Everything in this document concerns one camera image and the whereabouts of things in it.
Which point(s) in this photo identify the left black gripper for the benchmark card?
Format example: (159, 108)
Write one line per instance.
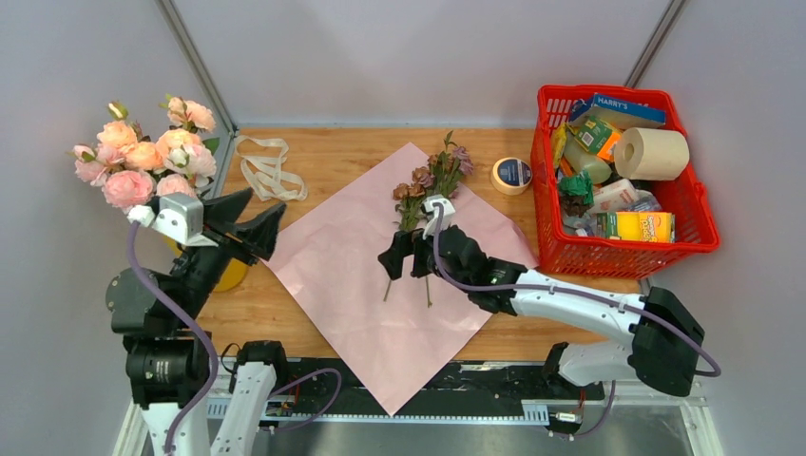
(258, 235)

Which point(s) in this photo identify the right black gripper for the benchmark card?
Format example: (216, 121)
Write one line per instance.
(405, 243)

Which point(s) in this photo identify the brown dried flower stem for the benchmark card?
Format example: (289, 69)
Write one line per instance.
(409, 198)

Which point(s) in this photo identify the cream ribbon with gold text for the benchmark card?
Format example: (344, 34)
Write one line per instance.
(266, 176)

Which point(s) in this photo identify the white rose stem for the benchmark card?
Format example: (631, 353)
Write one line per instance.
(191, 167)

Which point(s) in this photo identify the purple pink wrapping paper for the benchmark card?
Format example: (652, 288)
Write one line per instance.
(397, 335)

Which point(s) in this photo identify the mauve rose stem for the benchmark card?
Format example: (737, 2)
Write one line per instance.
(448, 168)

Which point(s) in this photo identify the peach flower stem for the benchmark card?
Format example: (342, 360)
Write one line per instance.
(189, 122)

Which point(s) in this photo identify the pink rose stem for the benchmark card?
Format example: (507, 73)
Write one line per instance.
(120, 163)

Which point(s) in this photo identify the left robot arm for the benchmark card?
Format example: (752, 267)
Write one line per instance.
(171, 362)

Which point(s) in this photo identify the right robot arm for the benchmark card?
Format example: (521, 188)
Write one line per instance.
(649, 337)

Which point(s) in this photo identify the yellow cylindrical vase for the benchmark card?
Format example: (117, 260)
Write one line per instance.
(232, 276)

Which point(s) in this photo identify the masking tape roll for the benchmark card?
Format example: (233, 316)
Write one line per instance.
(511, 176)

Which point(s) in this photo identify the green crumpled wrapper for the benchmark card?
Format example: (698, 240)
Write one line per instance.
(576, 194)

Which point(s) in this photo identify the pale green bottle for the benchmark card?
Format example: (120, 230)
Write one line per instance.
(597, 169)

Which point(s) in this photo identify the red plastic basket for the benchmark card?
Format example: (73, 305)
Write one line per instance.
(686, 197)

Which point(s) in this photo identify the white plastic package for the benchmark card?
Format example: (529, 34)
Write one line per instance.
(614, 197)

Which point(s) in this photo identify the green orange box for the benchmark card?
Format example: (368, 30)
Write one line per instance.
(598, 137)

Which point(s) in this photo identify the yellow sponge pack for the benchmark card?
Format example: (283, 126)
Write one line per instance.
(655, 227)

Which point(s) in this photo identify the beige paper towel roll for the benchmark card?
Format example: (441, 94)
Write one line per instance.
(648, 154)

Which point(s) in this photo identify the blue Harry's box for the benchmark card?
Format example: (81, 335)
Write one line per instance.
(616, 112)

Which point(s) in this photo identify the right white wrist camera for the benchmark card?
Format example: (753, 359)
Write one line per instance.
(439, 212)

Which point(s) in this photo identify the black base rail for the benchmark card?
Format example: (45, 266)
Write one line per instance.
(466, 393)

